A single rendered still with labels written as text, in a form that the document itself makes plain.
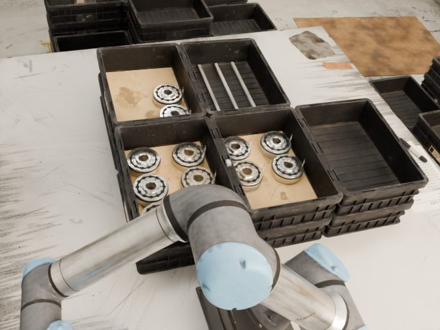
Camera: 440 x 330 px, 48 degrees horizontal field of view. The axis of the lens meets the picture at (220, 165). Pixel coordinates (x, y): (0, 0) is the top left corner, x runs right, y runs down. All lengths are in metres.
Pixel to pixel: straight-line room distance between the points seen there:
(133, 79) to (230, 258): 1.18
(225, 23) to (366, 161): 1.60
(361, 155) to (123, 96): 0.85
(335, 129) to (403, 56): 2.22
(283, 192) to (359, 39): 2.59
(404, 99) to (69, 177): 2.05
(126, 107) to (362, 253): 0.92
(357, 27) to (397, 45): 0.34
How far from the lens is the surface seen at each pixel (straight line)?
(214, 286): 0.80
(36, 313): 1.01
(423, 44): 4.24
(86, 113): 1.91
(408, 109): 3.03
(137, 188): 1.45
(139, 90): 1.81
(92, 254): 0.98
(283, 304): 0.95
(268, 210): 1.36
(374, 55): 3.87
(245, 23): 3.11
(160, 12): 2.90
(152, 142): 1.59
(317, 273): 1.19
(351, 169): 1.70
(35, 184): 1.70
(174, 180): 1.51
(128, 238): 0.94
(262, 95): 1.86
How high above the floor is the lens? 1.99
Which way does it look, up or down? 47 degrees down
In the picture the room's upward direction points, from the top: 11 degrees clockwise
